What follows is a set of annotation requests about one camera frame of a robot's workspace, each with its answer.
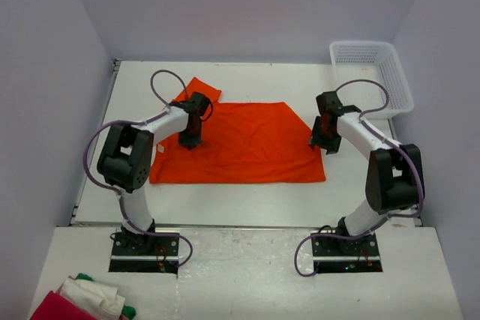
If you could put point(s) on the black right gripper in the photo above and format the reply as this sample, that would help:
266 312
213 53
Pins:
316 139

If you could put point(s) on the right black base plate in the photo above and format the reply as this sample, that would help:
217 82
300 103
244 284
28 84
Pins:
333 256

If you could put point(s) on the white folded shirt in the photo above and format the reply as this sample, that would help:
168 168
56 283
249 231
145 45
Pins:
97 299

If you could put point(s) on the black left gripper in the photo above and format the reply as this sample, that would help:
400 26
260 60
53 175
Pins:
190 142

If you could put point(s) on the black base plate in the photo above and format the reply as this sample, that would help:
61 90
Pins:
333 256
134 253

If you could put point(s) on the pink folded shirt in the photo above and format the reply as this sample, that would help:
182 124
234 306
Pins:
55 307

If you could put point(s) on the green folded shirt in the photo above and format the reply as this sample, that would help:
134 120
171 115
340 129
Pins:
127 312

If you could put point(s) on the white plastic basket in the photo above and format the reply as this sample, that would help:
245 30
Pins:
370 74

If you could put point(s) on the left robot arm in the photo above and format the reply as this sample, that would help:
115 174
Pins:
126 156

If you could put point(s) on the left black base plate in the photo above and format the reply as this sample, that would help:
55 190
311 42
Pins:
134 253

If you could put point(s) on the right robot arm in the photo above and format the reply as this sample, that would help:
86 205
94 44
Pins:
394 181

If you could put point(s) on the orange t shirt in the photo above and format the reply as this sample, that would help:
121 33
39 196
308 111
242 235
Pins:
242 143

